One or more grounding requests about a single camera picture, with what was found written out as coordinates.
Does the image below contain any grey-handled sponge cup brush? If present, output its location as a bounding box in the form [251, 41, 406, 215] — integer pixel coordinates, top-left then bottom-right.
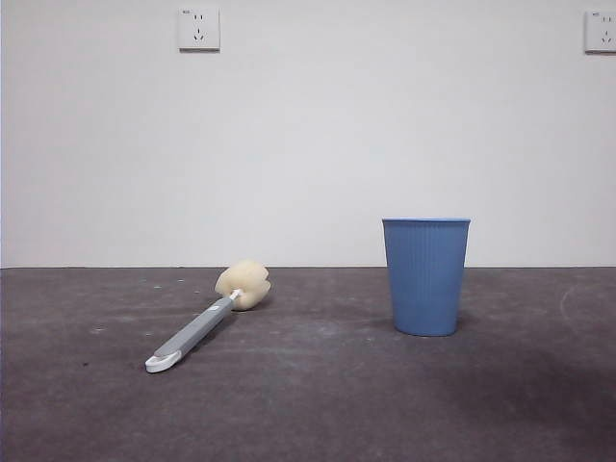
[144, 258, 273, 374]

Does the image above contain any blue ribbed plastic cup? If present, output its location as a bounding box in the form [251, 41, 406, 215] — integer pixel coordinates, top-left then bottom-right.
[381, 217, 472, 337]

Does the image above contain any white wall socket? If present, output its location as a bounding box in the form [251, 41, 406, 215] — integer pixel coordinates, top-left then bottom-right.
[178, 7, 221, 53]
[583, 10, 616, 54]

